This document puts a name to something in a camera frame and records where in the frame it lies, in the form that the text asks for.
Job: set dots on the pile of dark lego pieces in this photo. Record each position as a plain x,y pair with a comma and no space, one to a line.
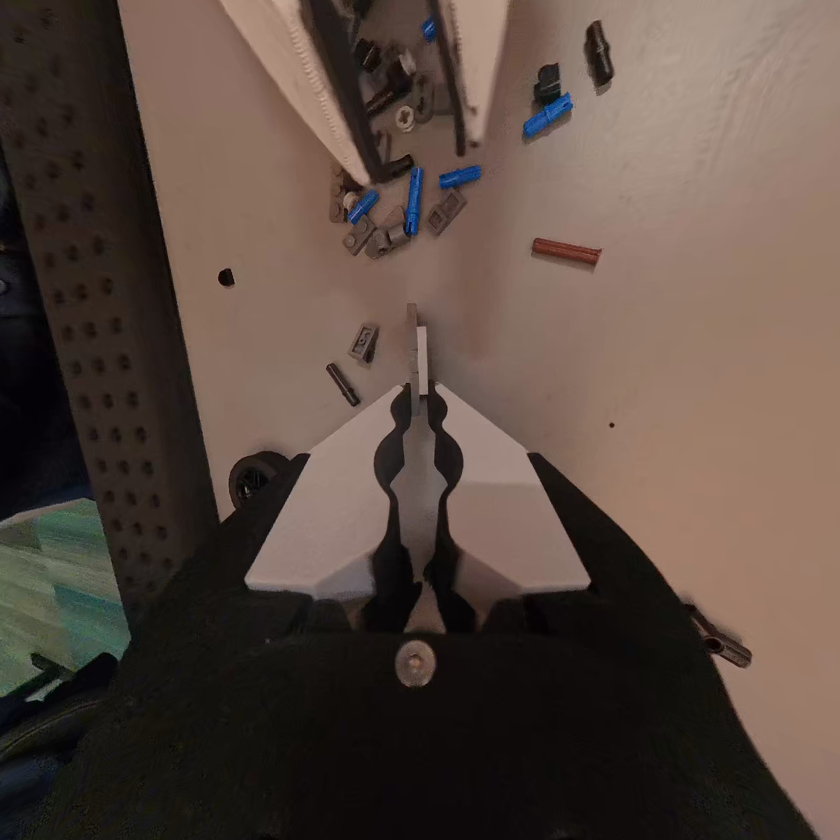
722,640

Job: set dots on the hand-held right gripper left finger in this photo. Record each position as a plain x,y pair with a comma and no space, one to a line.
315,525

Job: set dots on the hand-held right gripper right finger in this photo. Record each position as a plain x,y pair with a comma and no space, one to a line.
518,525

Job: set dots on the dark grey wide lego tile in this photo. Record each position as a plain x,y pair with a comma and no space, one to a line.
411,341

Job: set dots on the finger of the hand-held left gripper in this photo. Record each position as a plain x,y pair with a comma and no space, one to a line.
295,52
482,52

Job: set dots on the black lego axle pin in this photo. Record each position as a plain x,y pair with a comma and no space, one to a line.
342,384

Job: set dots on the group of small lego connectors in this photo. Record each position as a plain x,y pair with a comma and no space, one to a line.
413,200

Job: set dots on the black perforated panel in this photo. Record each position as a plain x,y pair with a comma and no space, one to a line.
98,295

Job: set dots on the brown lego axle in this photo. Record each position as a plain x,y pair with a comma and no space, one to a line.
565,251

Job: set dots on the black lego tyre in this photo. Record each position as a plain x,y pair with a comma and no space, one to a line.
249,476

